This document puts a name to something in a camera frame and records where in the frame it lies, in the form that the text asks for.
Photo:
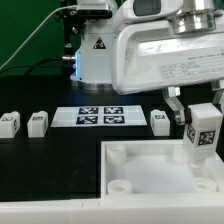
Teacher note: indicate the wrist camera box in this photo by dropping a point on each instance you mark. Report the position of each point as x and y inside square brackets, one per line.
[132, 11]

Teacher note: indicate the black camera stand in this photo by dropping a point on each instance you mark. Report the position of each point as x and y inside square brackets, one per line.
[73, 24]

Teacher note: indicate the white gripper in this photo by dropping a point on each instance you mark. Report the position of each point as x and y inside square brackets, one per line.
[150, 56]

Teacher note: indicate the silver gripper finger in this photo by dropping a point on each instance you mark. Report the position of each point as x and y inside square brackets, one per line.
[220, 96]

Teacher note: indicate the white L-shaped fence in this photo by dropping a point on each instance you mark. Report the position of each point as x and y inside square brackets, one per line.
[174, 209]

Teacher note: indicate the white square tabletop tray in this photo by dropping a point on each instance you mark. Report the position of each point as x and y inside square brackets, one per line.
[156, 167]

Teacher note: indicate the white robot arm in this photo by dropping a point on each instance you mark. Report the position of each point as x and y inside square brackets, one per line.
[94, 58]

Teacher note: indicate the white marker sheet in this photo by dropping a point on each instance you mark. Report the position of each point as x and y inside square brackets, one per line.
[90, 116]

